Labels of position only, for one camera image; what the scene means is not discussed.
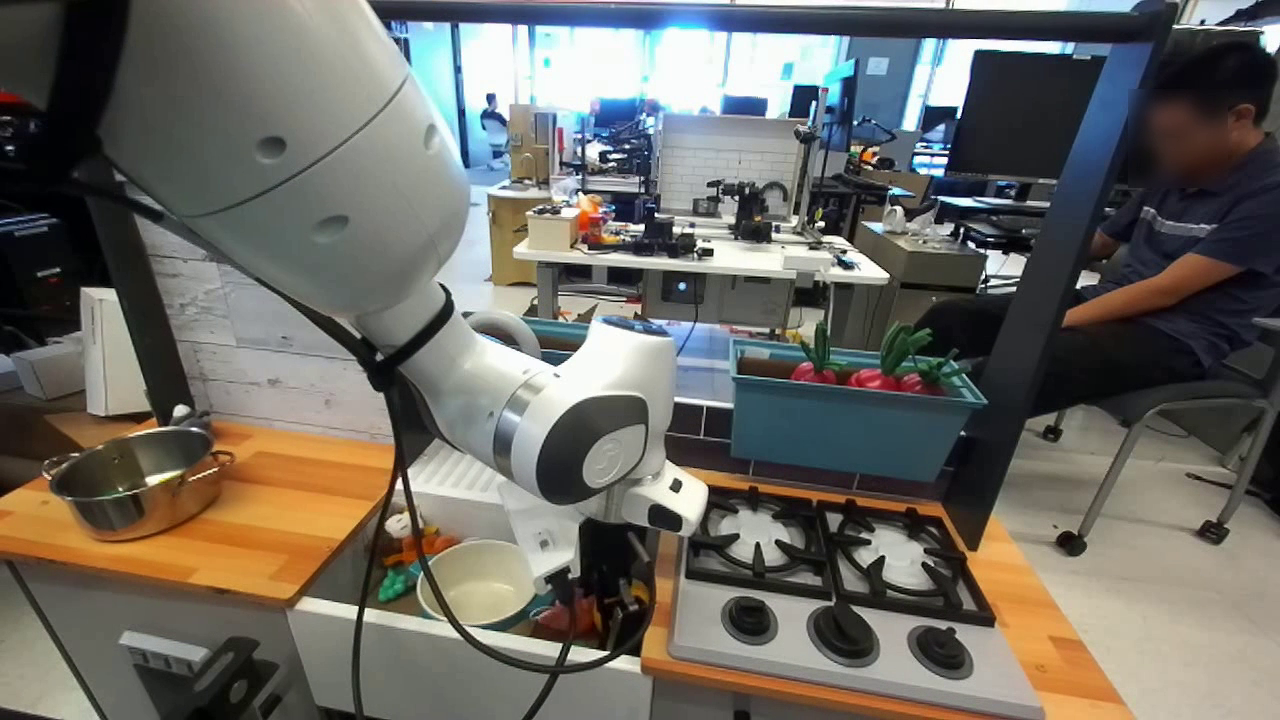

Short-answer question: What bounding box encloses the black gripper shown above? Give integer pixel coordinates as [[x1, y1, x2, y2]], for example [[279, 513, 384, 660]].
[[572, 515, 660, 660]]

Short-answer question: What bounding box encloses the grey toy stove top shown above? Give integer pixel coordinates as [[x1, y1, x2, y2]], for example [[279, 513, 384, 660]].
[[664, 479, 1049, 720]]

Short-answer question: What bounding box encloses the orange plush toy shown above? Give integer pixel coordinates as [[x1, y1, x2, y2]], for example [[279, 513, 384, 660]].
[[377, 513, 461, 570]]

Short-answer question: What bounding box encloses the white sink basin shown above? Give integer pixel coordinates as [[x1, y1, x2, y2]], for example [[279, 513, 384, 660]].
[[283, 434, 660, 720]]

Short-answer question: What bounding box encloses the green plush toy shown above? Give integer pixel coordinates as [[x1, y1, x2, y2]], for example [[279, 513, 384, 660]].
[[368, 562, 427, 612]]

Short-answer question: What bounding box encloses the orange toy figure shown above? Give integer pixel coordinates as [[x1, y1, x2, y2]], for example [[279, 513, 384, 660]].
[[572, 191, 615, 251]]

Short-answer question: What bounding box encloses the silver pot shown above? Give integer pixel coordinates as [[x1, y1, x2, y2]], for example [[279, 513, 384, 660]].
[[41, 420, 242, 546]]

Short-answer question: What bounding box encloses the black stove knob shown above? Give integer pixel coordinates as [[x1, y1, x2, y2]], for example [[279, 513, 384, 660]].
[[907, 623, 981, 688], [809, 605, 883, 673], [719, 590, 783, 651]]

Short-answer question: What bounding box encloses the white teal bowl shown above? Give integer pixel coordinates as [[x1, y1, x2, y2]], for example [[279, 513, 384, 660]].
[[414, 537, 539, 634]]

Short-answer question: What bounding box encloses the black stove grate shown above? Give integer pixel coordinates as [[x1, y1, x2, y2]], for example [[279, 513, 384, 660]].
[[680, 482, 1001, 633]]

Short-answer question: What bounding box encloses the teal planter box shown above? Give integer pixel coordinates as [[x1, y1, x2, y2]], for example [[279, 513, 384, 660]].
[[727, 336, 994, 488], [519, 312, 603, 357]]

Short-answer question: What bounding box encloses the white office desk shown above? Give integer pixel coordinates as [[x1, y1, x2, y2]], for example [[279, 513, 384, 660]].
[[510, 227, 897, 332]]

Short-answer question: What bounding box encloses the cardboard box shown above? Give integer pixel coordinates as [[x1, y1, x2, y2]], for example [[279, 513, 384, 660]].
[[484, 182, 560, 290]]

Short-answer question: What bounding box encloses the grey wood plank panel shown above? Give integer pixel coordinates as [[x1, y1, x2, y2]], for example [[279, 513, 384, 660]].
[[131, 215, 405, 446]]

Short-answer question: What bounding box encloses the beige storage box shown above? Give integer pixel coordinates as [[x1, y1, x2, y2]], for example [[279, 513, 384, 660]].
[[851, 215, 994, 290]]

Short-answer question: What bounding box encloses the white board panel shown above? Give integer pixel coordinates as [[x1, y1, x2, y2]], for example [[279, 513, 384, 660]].
[[649, 111, 813, 215]]

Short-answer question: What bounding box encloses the grey office chair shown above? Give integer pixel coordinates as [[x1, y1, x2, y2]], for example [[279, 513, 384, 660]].
[[1036, 314, 1280, 561]]

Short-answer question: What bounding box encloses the black computer monitor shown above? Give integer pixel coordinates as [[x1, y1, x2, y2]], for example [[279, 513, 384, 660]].
[[943, 46, 1114, 182]]

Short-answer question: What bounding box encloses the seated person dark shirt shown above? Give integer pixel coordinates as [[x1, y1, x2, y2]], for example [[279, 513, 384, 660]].
[[917, 35, 1280, 407]]

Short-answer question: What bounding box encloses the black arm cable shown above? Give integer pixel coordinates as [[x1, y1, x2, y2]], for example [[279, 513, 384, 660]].
[[71, 154, 660, 720]]

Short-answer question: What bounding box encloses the black grey clamp mount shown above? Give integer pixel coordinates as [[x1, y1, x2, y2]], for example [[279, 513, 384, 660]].
[[113, 629, 294, 720]]

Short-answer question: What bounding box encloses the black metal frame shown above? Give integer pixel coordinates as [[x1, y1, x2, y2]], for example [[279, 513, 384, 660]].
[[25, 0, 1194, 554]]

